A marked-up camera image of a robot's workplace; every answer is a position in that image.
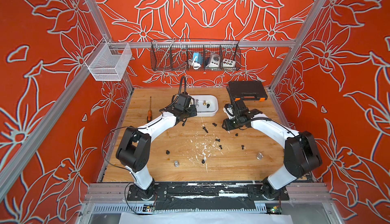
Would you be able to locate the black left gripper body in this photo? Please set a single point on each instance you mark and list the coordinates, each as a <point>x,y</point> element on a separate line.
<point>190,112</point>

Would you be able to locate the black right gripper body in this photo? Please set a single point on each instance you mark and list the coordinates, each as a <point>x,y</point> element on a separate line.
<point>233,123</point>

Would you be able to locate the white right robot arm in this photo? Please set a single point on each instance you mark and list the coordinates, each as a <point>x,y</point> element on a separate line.
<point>301,154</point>

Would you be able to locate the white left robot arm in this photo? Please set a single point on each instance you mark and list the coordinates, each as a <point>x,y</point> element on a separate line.
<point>134,149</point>

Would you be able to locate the white plastic storage box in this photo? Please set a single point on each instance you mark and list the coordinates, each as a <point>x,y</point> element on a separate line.
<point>202,110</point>

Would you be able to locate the blue box in basket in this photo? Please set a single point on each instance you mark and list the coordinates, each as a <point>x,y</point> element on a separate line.
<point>196,62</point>

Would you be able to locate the white dotted box in basket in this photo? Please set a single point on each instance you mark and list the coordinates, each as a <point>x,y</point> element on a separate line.
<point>228,64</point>

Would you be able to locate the black tool case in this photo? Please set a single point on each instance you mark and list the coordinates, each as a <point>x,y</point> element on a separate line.
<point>247,90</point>

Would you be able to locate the white device in basket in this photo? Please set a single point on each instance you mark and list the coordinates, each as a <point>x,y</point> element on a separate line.
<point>213,61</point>

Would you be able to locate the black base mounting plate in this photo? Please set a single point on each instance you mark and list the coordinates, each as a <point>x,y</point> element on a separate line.
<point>245,196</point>

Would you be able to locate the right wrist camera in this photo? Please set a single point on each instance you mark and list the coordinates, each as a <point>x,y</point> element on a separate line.
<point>228,109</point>

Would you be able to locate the orange handled screwdriver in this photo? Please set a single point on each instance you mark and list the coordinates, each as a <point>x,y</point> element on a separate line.
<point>149,113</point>

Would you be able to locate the black wire wall basket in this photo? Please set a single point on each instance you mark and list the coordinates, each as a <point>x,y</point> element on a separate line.
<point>183,54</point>

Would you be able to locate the clear plastic wall bin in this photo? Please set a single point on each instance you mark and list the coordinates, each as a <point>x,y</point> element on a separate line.
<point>103,65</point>

